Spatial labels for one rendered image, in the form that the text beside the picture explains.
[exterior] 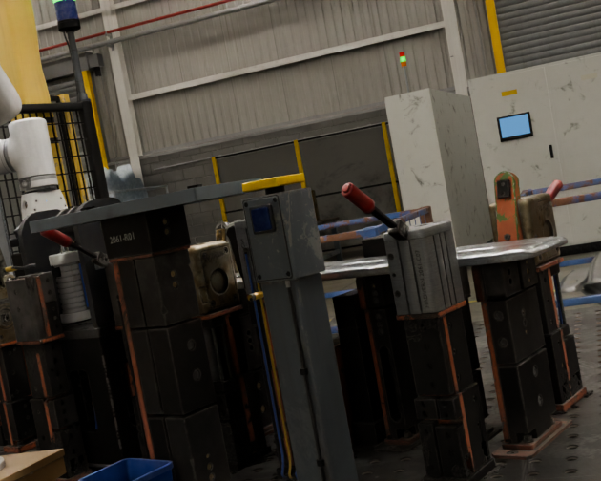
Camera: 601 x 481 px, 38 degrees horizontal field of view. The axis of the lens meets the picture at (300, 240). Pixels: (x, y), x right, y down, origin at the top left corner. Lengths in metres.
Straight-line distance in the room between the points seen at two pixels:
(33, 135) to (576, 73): 7.89
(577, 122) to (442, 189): 1.54
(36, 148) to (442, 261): 1.11
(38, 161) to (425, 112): 7.77
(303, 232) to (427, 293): 0.19
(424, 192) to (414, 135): 0.63
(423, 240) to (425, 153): 8.40
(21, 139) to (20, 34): 0.87
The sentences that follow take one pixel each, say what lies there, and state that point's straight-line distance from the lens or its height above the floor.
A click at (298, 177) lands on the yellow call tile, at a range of 1.13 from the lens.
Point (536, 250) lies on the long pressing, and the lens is 1.28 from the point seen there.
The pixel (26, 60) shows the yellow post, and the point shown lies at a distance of 2.87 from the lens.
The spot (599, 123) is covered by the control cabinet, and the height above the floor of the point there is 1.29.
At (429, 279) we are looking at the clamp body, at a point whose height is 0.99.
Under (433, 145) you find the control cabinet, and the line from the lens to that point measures 9.56.
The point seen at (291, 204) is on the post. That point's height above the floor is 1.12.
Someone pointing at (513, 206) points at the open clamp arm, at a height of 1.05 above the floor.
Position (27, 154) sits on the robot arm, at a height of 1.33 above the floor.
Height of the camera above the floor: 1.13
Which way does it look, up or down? 3 degrees down
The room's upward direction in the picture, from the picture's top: 10 degrees counter-clockwise
